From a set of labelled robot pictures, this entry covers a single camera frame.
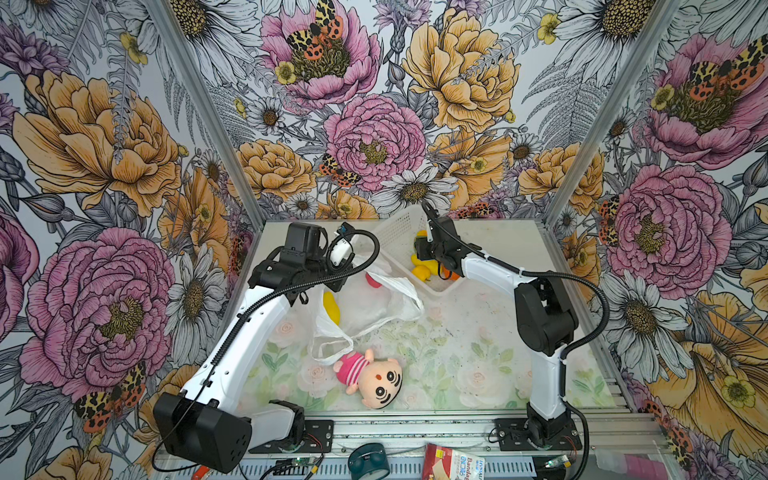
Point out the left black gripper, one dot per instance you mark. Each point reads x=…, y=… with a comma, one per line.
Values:
x=335, y=283

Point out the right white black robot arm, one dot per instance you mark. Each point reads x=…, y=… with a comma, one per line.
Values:
x=543, y=311

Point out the white plastic mesh basket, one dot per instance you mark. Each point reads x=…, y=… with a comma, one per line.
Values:
x=397, y=235

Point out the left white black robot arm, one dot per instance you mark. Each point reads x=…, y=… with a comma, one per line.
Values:
x=219, y=383

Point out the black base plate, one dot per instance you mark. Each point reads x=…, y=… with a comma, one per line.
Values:
x=316, y=437
x=537, y=434

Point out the yellow mango fruit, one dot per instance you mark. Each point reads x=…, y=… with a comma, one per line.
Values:
x=422, y=273

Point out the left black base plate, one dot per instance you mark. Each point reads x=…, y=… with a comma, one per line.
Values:
x=316, y=437

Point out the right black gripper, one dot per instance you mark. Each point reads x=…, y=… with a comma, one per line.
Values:
x=420, y=245

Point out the red handled tool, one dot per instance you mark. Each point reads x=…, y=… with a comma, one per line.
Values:
x=202, y=473

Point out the teal tape roll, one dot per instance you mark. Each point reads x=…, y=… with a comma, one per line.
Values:
x=369, y=462

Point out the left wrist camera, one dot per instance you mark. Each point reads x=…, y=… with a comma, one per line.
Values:
x=341, y=250

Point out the pink plush doll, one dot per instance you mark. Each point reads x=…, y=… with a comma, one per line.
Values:
x=378, y=382

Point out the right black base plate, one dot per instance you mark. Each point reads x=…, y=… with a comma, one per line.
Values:
x=537, y=434

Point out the white plastic bag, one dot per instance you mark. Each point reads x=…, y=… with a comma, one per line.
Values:
x=364, y=310

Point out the green circuit board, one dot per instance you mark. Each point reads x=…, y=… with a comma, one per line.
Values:
x=301, y=462

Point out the aluminium front rail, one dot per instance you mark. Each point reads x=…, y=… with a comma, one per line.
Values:
x=396, y=427

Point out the small yellow fruit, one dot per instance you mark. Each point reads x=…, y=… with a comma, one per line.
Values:
x=331, y=307

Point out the red white bandage box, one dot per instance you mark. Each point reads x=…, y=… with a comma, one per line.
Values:
x=445, y=463

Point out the red fruit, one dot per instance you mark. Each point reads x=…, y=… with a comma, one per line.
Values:
x=372, y=282

